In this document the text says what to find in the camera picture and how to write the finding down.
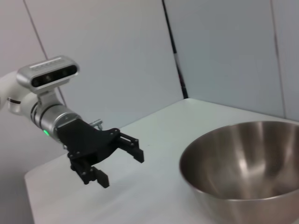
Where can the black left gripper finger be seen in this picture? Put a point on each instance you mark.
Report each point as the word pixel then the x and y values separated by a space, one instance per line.
pixel 133 148
pixel 88 173

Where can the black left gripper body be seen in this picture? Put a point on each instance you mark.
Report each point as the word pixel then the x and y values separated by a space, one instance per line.
pixel 84 140

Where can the stainless steel bowl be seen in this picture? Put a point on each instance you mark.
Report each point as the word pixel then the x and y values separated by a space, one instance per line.
pixel 245 168

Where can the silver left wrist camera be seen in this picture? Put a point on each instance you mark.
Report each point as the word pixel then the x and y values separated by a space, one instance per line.
pixel 46 70

